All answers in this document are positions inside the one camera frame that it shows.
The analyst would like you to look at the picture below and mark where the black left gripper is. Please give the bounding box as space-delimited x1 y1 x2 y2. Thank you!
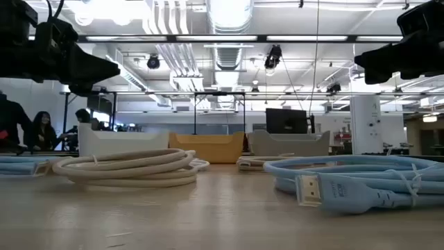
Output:
33 17 121 97

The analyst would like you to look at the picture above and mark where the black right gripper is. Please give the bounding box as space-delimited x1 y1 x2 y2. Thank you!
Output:
354 29 444 85

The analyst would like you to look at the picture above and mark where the beige HDMI cable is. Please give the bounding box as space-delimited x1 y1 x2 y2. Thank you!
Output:
51 148 198 189
237 153 296 172

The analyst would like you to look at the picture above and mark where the light blue HDMI cable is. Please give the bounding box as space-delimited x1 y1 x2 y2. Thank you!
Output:
262 154 444 215
0 156 58 177

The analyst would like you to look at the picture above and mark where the white HDMI cable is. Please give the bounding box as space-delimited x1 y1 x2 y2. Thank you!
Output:
187 149 211 172

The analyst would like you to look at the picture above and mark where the person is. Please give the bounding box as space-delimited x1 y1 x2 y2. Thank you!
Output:
0 90 35 156
31 110 69 152
64 108 101 152

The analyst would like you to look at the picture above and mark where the white pillar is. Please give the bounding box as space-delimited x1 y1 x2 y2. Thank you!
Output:
349 95 382 156

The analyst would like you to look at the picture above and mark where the white plastic bin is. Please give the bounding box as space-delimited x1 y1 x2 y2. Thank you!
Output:
78 122 170 158

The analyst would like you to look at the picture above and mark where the grey plastic bin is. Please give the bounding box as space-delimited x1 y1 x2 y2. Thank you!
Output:
248 130 331 157

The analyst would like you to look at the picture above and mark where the black overhead light bar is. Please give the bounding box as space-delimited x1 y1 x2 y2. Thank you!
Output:
27 33 405 44

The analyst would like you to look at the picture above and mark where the orange plastic bin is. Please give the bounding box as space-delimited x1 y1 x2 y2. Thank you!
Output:
169 131 246 164

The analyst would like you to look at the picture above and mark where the black hanging cable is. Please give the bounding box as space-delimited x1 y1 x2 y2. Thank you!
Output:
307 0 321 115

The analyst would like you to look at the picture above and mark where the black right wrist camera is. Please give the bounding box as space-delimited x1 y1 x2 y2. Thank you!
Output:
397 0 444 35

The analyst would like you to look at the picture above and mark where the black overhead rig camera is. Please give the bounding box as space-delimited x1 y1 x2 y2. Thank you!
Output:
264 44 283 70

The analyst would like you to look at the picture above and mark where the black background frame stand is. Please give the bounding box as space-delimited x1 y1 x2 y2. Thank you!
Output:
193 91 246 135

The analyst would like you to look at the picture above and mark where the silver ventilation duct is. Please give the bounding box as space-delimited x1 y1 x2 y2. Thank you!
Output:
207 0 255 70

